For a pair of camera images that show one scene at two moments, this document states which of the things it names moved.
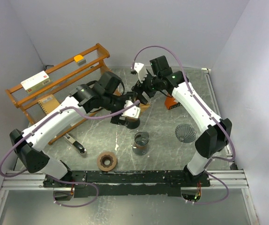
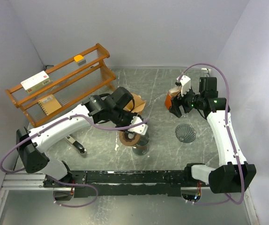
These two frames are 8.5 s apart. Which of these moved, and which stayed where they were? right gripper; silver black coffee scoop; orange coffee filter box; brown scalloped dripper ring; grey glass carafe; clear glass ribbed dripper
Moved: brown scalloped dripper ring; right gripper
Stayed: orange coffee filter box; clear glass ribbed dripper; silver black coffee scoop; grey glass carafe
